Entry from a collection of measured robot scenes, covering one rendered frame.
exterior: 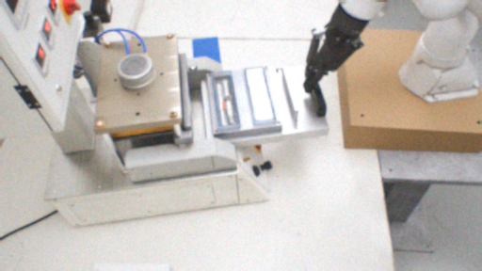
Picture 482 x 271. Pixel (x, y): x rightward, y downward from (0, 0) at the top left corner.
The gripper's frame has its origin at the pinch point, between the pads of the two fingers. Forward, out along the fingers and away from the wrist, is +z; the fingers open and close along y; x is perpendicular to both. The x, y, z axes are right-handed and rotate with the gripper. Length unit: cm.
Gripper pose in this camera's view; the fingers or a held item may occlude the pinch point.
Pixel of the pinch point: (312, 79)
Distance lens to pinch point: 99.9
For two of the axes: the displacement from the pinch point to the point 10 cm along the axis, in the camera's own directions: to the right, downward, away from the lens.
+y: 9.4, 0.8, 3.2
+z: -3.0, 6.0, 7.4
